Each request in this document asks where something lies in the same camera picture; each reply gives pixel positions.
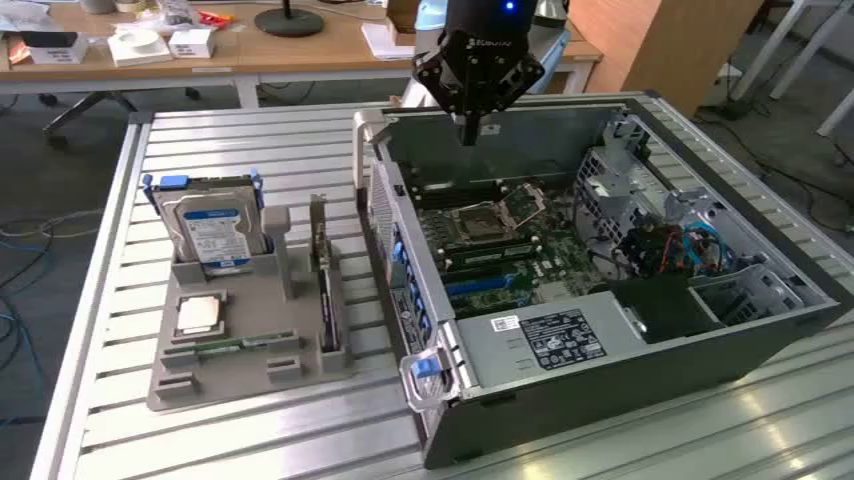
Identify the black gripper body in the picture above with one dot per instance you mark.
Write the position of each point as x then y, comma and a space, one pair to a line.
487, 30

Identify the black graphics card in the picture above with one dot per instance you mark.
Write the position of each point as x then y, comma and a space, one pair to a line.
328, 310

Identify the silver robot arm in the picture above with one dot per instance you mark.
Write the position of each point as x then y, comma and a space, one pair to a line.
419, 90

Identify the white paper stack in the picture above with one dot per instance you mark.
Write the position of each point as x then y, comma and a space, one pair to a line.
387, 45

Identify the white sticker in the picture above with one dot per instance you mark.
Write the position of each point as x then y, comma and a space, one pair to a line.
490, 130

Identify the brown cardboard box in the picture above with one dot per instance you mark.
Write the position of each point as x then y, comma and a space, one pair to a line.
400, 15

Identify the wooden desk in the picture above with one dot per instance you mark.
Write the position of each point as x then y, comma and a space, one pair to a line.
300, 55

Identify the wooden cabinet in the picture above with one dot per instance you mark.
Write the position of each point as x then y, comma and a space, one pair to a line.
667, 50

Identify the black round lamp base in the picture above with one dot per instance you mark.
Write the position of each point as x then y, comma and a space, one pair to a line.
290, 22

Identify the metal socket cover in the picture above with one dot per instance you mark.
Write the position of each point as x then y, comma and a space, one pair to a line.
527, 202

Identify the perforated metal disk bay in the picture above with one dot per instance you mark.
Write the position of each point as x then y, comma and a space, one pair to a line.
601, 200

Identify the CPU socket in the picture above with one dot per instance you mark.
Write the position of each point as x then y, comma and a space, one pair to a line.
482, 224

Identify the red packet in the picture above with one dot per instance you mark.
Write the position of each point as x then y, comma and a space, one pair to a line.
216, 19

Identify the small white carton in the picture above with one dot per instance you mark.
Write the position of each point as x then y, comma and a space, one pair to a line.
191, 44

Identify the green motherboard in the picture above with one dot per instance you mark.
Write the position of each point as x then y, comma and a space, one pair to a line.
567, 260

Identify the blue expansion slot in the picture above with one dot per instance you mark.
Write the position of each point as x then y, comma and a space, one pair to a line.
483, 286

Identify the silver chipset heatsink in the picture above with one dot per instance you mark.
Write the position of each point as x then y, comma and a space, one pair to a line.
550, 292

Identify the white box round insert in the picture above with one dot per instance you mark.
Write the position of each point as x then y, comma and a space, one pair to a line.
139, 47

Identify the hard disk in blue caddy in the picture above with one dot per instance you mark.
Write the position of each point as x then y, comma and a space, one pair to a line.
214, 235

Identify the tape roll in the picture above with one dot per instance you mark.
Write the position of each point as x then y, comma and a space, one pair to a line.
128, 5

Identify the grey cup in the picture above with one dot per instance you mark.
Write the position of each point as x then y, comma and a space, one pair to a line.
98, 6

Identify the black office chair base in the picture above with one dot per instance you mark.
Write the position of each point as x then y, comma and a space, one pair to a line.
87, 107

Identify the grey power supply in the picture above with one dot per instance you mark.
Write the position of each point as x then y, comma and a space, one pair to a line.
494, 350

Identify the white box black lid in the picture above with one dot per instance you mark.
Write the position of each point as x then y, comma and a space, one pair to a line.
54, 47

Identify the silver metal disk bay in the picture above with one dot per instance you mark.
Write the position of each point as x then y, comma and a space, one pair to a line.
767, 295

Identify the silver CPU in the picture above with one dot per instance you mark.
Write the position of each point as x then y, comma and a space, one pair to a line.
199, 314

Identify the green RAM stick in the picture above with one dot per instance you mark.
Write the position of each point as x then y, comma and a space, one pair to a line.
227, 345

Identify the grey plastic parts rack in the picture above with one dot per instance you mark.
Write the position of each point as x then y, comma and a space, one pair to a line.
254, 370

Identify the dark grey PC case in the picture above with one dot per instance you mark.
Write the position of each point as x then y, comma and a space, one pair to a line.
601, 415

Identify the white table frame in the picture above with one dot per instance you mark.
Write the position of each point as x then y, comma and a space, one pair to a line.
769, 50

